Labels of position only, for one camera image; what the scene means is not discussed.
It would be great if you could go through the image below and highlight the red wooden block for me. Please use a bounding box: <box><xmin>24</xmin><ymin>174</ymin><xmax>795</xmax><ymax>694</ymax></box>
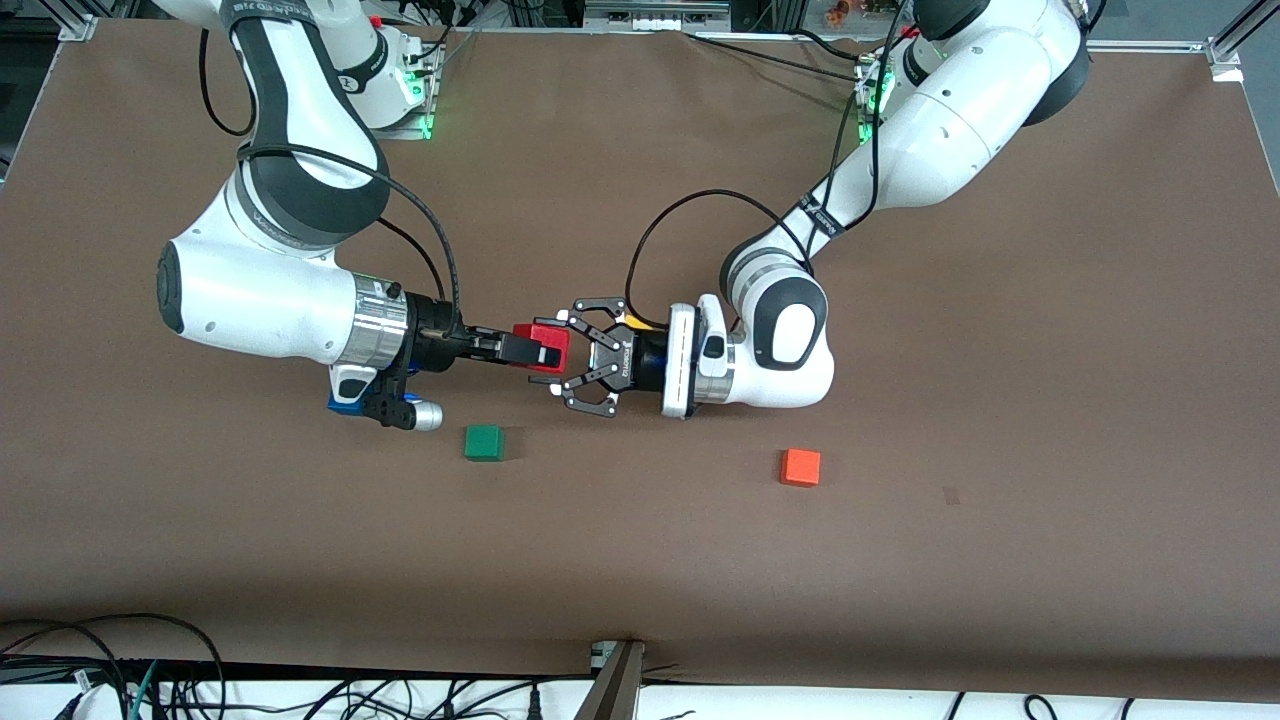
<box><xmin>512</xmin><ymin>321</ymin><xmax>572</xmax><ymax>374</ymax></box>

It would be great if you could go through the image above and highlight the brown table cover sheet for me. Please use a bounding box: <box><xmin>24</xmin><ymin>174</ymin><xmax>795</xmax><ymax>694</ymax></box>
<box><xmin>0</xmin><ymin>18</ymin><xmax>1280</xmax><ymax>696</ymax></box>

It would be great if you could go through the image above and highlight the aluminium corner profile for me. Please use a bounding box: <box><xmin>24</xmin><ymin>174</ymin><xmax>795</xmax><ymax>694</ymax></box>
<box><xmin>40</xmin><ymin>0</ymin><xmax>101</xmax><ymax>41</ymax></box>
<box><xmin>1205</xmin><ymin>0</ymin><xmax>1280</xmax><ymax>81</ymax></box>

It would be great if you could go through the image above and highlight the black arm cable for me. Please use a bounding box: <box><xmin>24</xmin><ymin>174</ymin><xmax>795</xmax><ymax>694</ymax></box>
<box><xmin>625</xmin><ymin>0</ymin><xmax>906</xmax><ymax>331</ymax></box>
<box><xmin>198</xmin><ymin>28</ymin><xmax>466</xmax><ymax>336</ymax></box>

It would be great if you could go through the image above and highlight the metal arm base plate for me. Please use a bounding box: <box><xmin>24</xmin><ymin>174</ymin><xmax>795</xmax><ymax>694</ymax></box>
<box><xmin>375</xmin><ymin>40</ymin><xmax>438</xmax><ymax>141</ymax></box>
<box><xmin>855</xmin><ymin>50</ymin><xmax>893</xmax><ymax>151</ymax></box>

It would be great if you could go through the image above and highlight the black base cable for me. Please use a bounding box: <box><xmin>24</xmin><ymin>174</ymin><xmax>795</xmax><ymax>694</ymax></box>
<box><xmin>685</xmin><ymin>30</ymin><xmax>871</xmax><ymax>81</ymax></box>

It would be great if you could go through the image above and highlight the black looped cable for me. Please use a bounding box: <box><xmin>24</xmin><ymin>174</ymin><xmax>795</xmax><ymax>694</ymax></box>
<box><xmin>0</xmin><ymin>612</ymin><xmax>226</xmax><ymax>720</ymax></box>

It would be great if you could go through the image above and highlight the green cable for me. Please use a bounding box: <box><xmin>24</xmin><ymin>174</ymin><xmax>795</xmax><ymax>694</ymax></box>
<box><xmin>125</xmin><ymin>660</ymin><xmax>161</xmax><ymax>720</ymax></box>

